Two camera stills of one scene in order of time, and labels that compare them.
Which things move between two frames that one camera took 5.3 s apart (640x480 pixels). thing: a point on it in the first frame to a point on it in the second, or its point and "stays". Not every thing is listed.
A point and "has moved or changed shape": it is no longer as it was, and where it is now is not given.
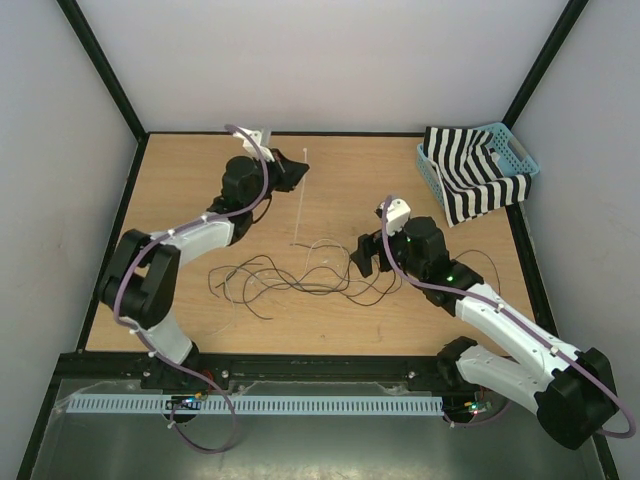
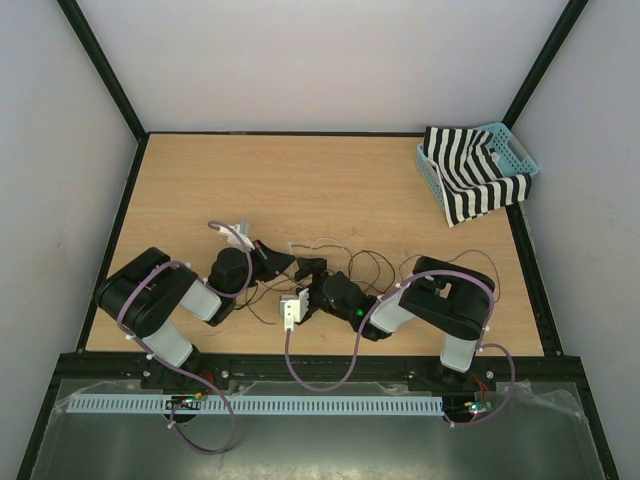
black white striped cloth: x=469 y=174 stays
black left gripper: x=290 y=172 to x=275 y=263
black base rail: x=250 y=369 stays
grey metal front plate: x=291 y=446 stays
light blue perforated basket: x=514 y=156 stays
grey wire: x=300 y=286 has moved or changed shape
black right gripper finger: x=368 y=247 to x=310 y=266
